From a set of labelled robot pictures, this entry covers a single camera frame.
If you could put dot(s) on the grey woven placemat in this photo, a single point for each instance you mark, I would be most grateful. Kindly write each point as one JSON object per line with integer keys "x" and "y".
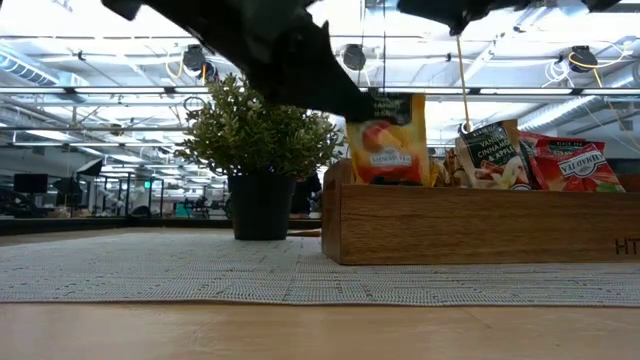
{"x": 200, "y": 270}

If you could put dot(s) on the red tea packet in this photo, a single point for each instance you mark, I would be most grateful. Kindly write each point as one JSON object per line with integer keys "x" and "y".
{"x": 575, "y": 170}
{"x": 560, "y": 142}

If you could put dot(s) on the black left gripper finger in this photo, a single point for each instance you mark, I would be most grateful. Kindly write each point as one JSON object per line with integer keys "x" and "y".
{"x": 325, "y": 90}

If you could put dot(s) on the person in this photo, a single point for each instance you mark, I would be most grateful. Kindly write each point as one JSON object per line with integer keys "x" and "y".
{"x": 305, "y": 195}

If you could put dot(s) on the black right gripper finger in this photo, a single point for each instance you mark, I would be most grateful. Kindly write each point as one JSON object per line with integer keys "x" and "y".
{"x": 440, "y": 12}

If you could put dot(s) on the black aluminium table frame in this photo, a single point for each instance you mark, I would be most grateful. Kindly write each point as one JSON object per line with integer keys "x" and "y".
{"x": 100, "y": 225}

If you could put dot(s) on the wooden compartment box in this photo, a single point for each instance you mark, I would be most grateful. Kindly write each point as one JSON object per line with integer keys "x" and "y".
{"x": 450, "y": 225}

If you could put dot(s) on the green artificial plant black pot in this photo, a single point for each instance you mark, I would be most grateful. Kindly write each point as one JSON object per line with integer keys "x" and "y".
{"x": 260, "y": 140}

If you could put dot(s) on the black monitor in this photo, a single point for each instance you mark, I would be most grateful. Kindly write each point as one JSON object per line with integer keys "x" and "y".
{"x": 30, "y": 184}

